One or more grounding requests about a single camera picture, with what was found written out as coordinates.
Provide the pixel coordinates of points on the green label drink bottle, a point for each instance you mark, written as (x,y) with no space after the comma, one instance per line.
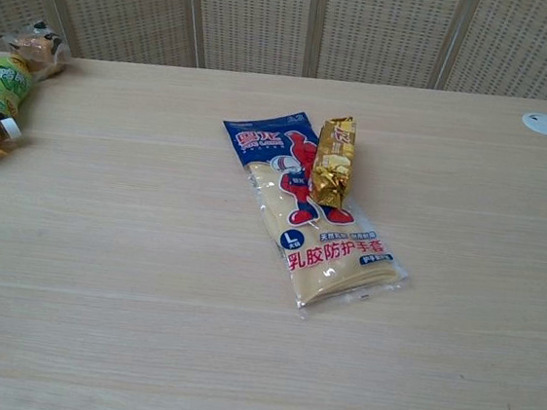
(3,86)

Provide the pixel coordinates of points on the gold snack wrapper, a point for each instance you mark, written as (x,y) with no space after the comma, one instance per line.
(333,162)

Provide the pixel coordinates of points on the white round grommet cap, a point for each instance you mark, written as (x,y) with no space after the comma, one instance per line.
(543,124)

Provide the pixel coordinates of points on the latex gloves package blue header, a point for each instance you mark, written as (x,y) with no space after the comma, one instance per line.
(339,280)

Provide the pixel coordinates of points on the woven rattan folding screen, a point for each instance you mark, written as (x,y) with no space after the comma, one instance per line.
(254,17)

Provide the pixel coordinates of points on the clear bag brown snack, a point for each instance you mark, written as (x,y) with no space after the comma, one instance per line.
(37,50)

